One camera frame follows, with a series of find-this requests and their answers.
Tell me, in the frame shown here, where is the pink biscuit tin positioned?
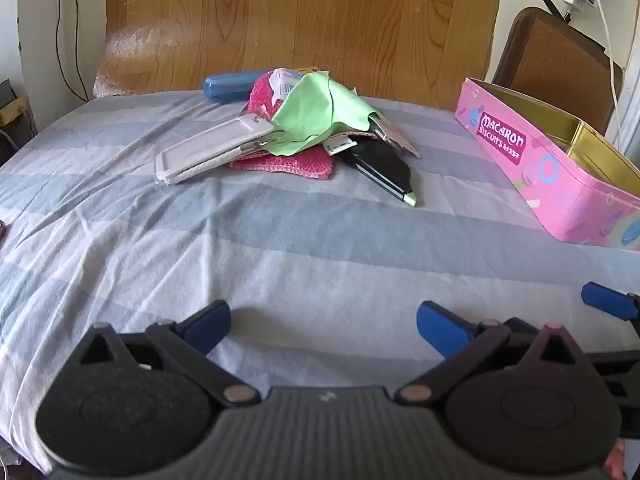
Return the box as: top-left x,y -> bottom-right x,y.
454,77 -> 640,252

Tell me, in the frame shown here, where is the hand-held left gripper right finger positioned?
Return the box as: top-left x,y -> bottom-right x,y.
395,301 -> 591,406

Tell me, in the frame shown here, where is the blue glasses case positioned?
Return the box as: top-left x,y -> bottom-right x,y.
202,73 -> 261,104

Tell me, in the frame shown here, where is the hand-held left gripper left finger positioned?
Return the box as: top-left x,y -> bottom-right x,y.
75,300 -> 262,407

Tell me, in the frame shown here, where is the white plastic card case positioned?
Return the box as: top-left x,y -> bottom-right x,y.
154,113 -> 282,190

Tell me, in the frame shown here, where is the white paper packet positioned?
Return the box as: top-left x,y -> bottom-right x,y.
271,68 -> 306,98

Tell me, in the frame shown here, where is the hot pink knitted cloth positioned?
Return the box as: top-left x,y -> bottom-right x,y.
229,72 -> 335,182

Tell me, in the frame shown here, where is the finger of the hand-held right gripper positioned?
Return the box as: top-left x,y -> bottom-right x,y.
581,282 -> 640,341

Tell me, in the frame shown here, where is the brown woven chair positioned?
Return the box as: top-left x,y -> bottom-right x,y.
492,6 -> 625,136

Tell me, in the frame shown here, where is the yellow box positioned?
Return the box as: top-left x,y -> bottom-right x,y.
0,98 -> 27,126

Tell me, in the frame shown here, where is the black pouch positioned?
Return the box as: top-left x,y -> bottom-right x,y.
341,137 -> 420,208

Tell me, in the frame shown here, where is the black strap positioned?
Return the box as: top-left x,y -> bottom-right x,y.
539,0 -> 571,21

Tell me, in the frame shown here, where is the white fabric tag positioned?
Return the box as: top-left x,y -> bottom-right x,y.
322,134 -> 357,155

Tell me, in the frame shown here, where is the striped bed sheet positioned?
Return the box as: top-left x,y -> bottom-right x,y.
0,89 -> 640,476

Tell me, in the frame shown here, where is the wooden headboard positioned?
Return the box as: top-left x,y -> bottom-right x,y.
92,0 -> 508,106

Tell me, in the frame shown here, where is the white cable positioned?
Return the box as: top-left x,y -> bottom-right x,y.
592,0 -> 632,153

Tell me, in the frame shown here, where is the black wall cable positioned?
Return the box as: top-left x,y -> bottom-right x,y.
56,0 -> 90,102

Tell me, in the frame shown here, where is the pale pink packet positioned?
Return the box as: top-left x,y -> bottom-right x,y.
372,112 -> 423,159

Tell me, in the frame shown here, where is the light green cloth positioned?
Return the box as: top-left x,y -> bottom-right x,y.
269,72 -> 383,157

